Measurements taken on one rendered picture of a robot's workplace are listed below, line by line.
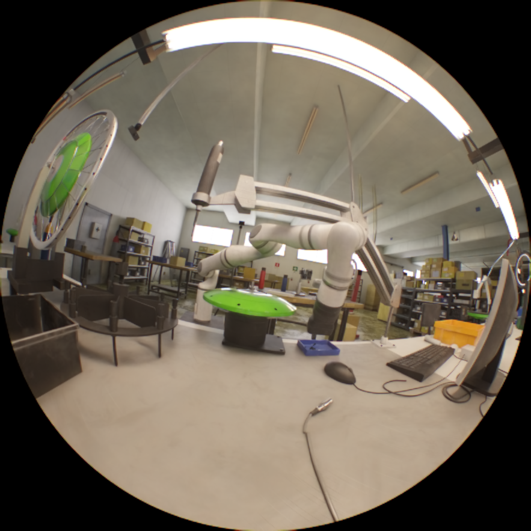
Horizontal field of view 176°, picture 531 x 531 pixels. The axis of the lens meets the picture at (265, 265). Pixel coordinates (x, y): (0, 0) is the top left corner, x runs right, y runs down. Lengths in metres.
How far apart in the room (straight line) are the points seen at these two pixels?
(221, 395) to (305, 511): 0.25
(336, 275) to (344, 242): 0.08
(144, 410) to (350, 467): 0.30
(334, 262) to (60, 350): 0.55
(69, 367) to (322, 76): 3.55
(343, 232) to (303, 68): 3.11
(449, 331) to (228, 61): 3.35
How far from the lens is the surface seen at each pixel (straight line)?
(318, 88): 3.46
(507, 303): 0.55
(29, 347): 0.33
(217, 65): 2.91
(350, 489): 0.28
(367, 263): 0.66
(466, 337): 1.13
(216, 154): 0.51
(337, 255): 0.38
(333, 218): 0.55
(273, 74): 3.40
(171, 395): 0.35
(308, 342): 0.68
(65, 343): 0.36
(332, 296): 0.42
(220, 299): 0.47
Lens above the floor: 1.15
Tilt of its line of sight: 3 degrees up
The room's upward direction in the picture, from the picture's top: 9 degrees clockwise
